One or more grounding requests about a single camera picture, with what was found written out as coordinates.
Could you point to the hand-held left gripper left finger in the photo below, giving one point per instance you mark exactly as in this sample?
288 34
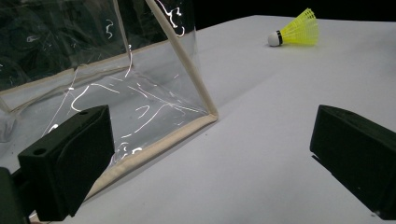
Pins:
65 161

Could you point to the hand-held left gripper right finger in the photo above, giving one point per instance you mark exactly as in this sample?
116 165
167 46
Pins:
358 152

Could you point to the clear plastic bag beige trim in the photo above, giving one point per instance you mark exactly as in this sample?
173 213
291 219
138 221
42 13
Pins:
155 93

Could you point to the yellow shuttlecock white cork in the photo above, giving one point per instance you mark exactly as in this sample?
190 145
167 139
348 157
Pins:
300 31

